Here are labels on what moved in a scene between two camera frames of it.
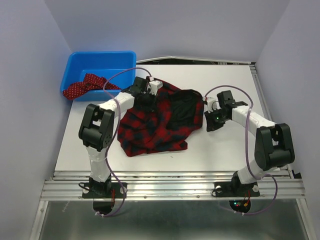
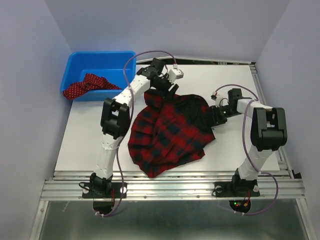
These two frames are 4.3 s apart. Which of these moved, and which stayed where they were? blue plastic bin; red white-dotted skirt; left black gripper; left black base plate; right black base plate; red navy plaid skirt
Moved: left black gripper; red navy plaid skirt
Stayed: right black base plate; left black base plate; red white-dotted skirt; blue plastic bin
